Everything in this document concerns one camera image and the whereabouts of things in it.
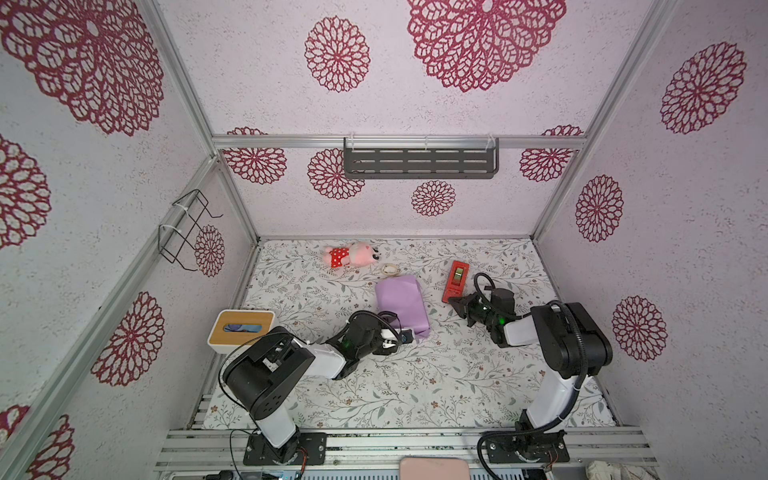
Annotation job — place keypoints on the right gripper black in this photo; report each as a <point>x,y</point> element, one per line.
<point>463,309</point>

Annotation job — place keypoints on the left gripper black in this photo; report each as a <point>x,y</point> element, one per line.
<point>384,350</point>

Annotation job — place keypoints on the pink wrapping paper sheet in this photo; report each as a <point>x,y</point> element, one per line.
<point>402,295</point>

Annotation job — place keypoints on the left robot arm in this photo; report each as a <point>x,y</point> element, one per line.
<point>265,371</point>

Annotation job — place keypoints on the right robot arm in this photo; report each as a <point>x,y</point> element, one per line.
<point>574,349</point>

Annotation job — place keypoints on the white tissue box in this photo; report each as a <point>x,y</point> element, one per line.
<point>233,328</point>

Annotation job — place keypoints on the red tape dispenser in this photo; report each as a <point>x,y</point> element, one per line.
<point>456,281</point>

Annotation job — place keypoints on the clear tape roll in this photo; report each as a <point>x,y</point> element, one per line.
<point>389,270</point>

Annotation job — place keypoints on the pink plush toy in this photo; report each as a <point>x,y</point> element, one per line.
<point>358,254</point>

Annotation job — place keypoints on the white cloth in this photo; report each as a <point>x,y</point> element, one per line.
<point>601,470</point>

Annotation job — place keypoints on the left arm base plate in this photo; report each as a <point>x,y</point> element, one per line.
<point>302,449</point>

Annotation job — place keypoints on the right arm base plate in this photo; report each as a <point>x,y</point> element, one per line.
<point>546,448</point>

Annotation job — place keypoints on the grey wall shelf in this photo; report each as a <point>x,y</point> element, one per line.
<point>397,162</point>

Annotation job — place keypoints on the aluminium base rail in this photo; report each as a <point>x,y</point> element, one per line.
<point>213,450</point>

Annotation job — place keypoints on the black wire wall rack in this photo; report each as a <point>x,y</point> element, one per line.
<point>192,242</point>

